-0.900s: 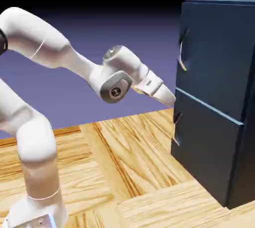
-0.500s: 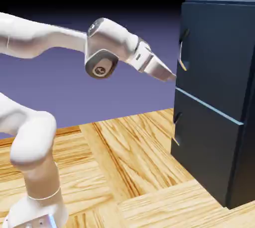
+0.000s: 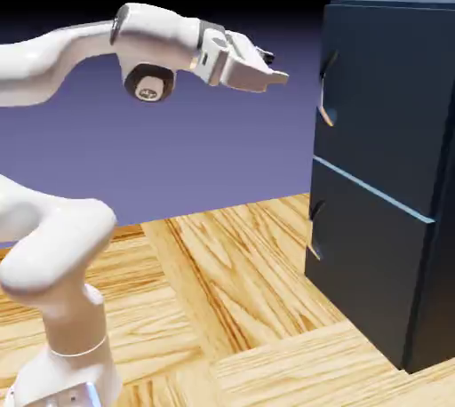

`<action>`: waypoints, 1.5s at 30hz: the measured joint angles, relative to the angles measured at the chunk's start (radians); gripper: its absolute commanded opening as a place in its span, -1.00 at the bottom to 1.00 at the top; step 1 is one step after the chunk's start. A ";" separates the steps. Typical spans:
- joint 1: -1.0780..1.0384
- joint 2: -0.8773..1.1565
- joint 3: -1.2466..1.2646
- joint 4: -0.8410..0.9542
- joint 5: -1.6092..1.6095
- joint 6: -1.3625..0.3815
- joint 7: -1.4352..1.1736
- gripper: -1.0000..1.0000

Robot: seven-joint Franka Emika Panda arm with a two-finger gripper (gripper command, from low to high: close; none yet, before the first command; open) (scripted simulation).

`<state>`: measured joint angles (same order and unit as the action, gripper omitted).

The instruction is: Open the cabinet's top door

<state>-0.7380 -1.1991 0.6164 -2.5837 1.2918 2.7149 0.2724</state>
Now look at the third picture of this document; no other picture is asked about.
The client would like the tall dark blue cabinet door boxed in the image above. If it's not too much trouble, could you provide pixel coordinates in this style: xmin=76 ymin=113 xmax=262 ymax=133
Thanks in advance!
xmin=313 ymin=2 xmax=455 ymax=219

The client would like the long curved metal handle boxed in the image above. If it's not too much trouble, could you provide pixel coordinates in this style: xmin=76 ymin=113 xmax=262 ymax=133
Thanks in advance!
xmin=318 ymin=50 xmax=339 ymax=128

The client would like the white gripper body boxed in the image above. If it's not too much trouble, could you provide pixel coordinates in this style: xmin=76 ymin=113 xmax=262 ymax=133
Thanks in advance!
xmin=218 ymin=30 xmax=276 ymax=92

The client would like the short dark blue cabinet door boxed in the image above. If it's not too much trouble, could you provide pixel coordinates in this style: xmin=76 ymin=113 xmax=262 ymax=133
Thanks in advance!
xmin=304 ymin=156 xmax=437 ymax=371

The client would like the dark blue cabinet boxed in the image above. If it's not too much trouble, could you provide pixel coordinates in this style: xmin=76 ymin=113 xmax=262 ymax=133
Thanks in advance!
xmin=304 ymin=0 xmax=455 ymax=375

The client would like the short curved metal handle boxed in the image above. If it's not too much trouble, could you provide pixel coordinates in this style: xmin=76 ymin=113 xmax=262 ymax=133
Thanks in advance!
xmin=307 ymin=200 xmax=326 ymax=261

